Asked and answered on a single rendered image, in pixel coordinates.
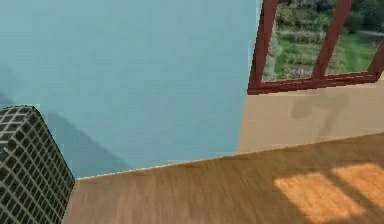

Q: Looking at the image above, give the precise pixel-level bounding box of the red-brown framed window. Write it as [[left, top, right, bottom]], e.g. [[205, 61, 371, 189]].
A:
[[247, 0, 384, 96]]

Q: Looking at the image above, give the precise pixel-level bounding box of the black white mesh bin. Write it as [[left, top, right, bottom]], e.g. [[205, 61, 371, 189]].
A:
[[0, 105, 76, 224]]

